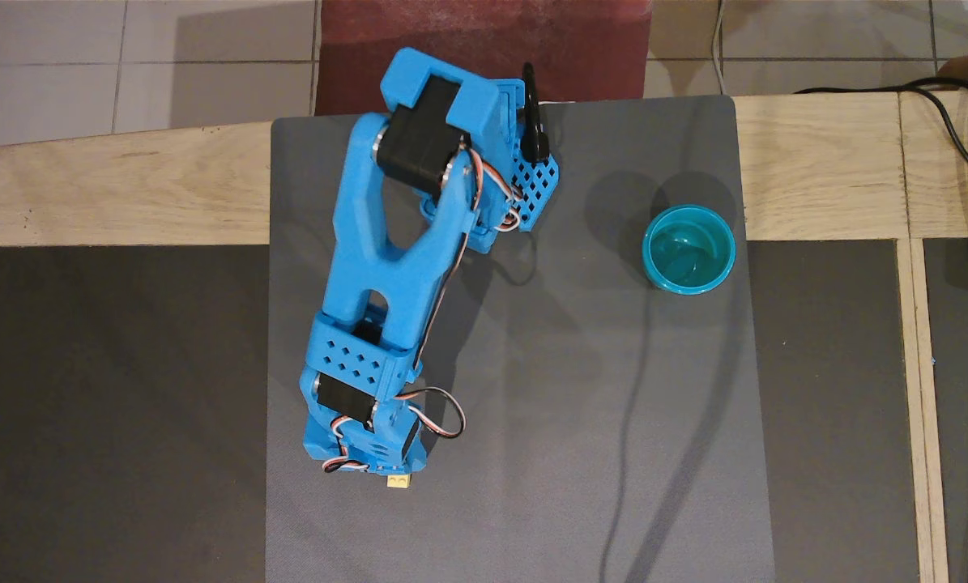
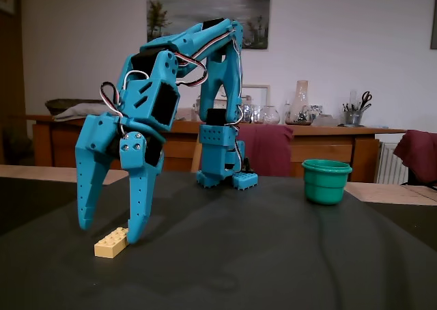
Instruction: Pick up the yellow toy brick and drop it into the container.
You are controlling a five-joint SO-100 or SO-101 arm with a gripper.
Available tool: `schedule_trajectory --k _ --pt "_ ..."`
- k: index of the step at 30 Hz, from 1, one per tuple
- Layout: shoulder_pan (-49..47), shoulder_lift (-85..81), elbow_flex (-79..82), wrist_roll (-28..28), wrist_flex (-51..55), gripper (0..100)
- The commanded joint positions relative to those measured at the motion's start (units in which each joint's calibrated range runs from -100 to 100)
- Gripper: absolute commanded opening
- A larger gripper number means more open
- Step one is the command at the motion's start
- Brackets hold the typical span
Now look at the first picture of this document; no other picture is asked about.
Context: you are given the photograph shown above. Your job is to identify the red white black servo wire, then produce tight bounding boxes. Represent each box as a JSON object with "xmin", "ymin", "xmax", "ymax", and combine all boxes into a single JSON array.
[
  {"xmin": 322, "ymin": 415, "xmax": 373, "ymax": 475},
  {"xmin": 393, "ymin": 386, "xmax": 467, "ymax": 439}
]

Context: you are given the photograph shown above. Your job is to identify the burgundy upholstered chair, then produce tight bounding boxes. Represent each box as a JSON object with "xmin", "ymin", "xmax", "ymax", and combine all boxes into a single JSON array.
[{"xmin": 315, "ymin": 0, "xmax": 653, "ymax": 116}]

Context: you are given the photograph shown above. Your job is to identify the teal plastic cup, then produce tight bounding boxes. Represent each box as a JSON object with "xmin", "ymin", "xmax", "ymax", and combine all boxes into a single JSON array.
[{"xmin": 642, "ymin": 204, "xmax": 736, "ymax": 296}]

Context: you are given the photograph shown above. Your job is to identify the thin white cable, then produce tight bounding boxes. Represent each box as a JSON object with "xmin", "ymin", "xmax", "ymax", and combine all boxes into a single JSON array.
[{"xmin": 710, "ymin": 0, "xmax": 729, "ymax": 95}]

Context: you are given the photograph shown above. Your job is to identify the grey table mat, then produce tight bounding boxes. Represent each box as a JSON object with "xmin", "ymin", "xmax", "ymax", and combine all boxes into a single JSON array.
[{"xmin": 265, "ymin": 96, "xmax": 776, "ymax": 583}]

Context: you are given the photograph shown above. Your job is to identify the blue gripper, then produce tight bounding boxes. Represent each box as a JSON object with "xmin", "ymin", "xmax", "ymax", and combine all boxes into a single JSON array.
[{"xmin": 302, "ymin": 401, "xmax": 429, "ymax": 476}]

